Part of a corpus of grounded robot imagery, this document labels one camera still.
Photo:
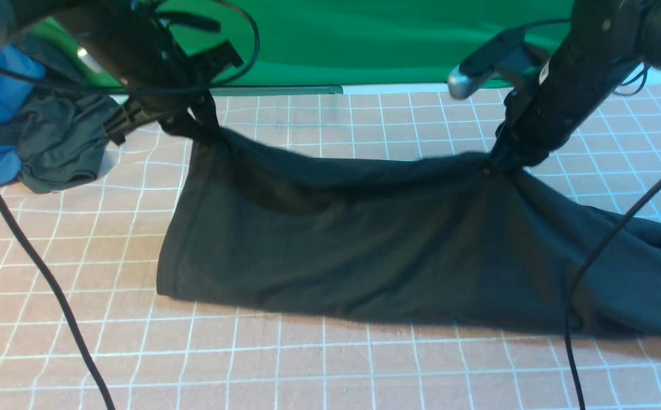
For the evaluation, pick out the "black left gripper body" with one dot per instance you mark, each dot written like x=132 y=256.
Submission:
x=131 y=40

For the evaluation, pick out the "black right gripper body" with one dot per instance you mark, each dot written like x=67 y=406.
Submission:
x=541 y=117

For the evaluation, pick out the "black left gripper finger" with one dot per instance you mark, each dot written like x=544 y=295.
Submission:
x=131 y=116
x=209 y=64

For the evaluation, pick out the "dark gray long-sleeve shirt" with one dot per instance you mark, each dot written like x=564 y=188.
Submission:
x=433 y=241

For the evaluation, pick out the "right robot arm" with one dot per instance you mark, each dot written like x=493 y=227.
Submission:
x=639 y=18

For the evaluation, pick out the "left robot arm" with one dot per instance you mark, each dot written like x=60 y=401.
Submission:
x=18 y=16

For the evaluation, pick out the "dark gray crumpled garment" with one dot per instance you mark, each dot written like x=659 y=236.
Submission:
x=59 y=138

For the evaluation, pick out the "green backdrop cloth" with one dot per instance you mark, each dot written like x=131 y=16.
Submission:
x=322 y=43

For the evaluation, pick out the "pink checkered tablecloth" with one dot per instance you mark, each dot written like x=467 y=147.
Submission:
x=102 y=241

